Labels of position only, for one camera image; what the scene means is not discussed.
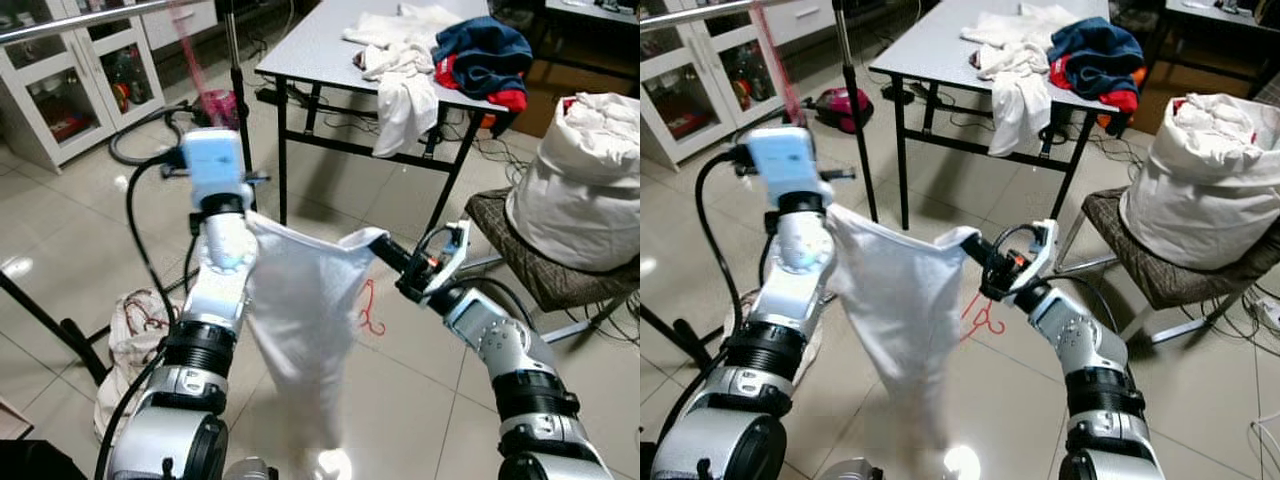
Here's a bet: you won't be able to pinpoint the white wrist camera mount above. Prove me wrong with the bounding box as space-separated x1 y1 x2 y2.
744 125 834 211
182 127 253 213
413 220 474 298
1008 217 1063 293

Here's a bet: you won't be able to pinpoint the black bag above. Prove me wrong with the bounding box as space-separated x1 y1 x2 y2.
0 438 89 480

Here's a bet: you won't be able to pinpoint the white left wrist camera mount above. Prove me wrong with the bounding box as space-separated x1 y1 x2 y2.
744 125 834 211
182 127 253 213

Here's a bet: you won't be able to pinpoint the grey robot leg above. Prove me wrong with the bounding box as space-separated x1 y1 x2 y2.
813 457 888 480

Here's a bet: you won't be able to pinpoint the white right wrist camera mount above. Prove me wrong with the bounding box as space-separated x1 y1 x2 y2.
1008 217 1063 293
413 220 474 298

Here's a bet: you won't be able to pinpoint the white drawer unit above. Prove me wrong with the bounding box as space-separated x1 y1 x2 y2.
140 0 219 51
765 0 839 46

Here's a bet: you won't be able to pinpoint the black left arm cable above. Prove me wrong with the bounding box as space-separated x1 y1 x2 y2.
655 148 773 471
95 150 201 480

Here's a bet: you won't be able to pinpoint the small white table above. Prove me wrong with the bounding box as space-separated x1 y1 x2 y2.
1163 0 1280 83
545 0 641 29

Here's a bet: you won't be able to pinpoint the red garment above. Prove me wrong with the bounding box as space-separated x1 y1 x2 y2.
1047 55 1143 114
432 55 530 114

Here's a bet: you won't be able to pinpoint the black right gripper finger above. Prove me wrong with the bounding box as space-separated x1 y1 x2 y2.
964 232 1007 265
960 234 999 275
372 236 416 269
368 240 409 281

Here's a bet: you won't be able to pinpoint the chrome and black clothes rack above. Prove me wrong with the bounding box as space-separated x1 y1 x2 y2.
640 0 883 373
0 0 258 386

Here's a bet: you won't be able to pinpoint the white glass-door cabinet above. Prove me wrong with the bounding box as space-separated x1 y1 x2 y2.
640 8 793 168
0 10 168 173

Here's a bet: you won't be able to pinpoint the white shirt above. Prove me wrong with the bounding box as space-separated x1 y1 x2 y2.
245 208 391 461
825 205 983 453

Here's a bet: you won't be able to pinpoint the magenta vacuum cleaner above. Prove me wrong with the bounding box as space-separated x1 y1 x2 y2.
195 90 243 133
805 87 874 135

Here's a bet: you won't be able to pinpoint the white power strip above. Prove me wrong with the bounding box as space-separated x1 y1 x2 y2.
1243 293 1280 333

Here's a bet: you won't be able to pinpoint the white laundry bag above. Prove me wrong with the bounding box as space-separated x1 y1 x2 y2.
505 92 641 273
1120 92 1280 273

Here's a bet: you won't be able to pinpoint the white table black legs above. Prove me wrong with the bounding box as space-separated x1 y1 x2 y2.
868 0 1143 233
255 0 533 238

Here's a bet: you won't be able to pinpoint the blue jeans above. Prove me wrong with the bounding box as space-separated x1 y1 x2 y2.
432 15 535 101
1047 15 1147 99

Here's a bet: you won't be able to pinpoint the brown checked chrome chair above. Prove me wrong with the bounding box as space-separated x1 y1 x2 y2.
463 188 641 348
1055 188 1280 348

